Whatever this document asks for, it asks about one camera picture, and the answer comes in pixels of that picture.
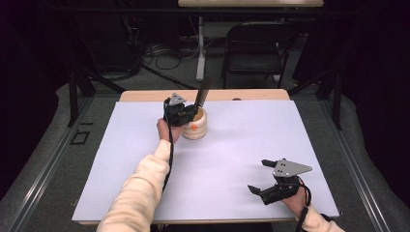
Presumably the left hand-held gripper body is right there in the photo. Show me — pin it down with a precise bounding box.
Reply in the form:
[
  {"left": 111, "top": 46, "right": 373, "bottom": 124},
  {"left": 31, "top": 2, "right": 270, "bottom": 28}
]
[{"left": 162, "top": 92, "right": 198, "bottom": 128}]

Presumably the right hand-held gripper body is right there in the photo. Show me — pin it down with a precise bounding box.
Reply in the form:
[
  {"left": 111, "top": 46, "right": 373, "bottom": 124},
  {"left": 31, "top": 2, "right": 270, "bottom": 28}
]
[{"left": 260, "top": 158, "right": 313, "bottom": 206}]

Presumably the cream ringed cup with duck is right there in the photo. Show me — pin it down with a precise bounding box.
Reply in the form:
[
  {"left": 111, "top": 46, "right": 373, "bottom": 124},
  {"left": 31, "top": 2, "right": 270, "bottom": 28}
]
[{"left": 181, "top": 106, "right": 208, "bottom": 141}]

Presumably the person's right hand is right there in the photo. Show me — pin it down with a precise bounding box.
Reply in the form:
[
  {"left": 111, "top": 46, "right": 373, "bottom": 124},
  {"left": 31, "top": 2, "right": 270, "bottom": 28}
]
[{"left": 280, "top": 187, "right": 312, "bottom": 218}]

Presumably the person's left hand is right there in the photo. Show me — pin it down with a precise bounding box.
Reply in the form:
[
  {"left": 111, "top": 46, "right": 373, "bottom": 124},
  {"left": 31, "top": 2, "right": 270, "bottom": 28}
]
[{"left": 156, "top": 117, "right": 184, "bottom": 144}]

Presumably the white metal table leg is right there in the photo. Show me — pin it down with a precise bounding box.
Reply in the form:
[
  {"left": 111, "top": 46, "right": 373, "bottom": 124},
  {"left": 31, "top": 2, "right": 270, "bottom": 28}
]
[{"left": 195, "top": 15, "right": 206, "bottom": 82}]

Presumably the black folding chair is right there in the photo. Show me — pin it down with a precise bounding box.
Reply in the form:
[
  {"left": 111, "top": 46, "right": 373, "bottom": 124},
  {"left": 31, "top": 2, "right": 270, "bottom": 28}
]
[{"left": 221, "top": 20, "right": 299, "bottom": 90}]

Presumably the black metal stand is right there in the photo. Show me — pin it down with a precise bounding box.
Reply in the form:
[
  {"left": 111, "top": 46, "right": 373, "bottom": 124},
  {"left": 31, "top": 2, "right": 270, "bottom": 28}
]
[
  {"left": 66, "top": 18, "right": 127, "bottom": 129},
  {"left": 287, "top": 64, "right": 343, "bottom": 131}
]

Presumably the light wooden background table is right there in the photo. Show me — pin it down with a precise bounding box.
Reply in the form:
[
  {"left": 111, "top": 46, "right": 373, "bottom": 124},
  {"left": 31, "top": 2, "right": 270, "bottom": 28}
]
[{"left": 177, "top": 0, "right": 325, "bottom": 8}]

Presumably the black braided cable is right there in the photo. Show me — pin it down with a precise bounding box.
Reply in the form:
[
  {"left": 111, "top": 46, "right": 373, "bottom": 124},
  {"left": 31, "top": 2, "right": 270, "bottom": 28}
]
[
  {"left": 295, "top": 177, "right": 313, "bottom": 232},
  {"left": 161, "top": 98, "right": 175, "bottom": 193}
]

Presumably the bundle of floor cables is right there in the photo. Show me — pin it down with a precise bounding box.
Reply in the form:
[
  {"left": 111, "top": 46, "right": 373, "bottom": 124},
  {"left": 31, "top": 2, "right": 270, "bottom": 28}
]
[{"left": 141, "top": 42, "right": 201, "bottom": 72}]

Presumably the aluminium floor rail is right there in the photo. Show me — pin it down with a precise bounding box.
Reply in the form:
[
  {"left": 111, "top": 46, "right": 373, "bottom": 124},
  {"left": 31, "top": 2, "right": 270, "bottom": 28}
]
[
  {"left": 6, "top": 96, "right": 95, "bottom": 232},
  {"left": 318, "top": 100, "right": 391, "bottom": 232}
]

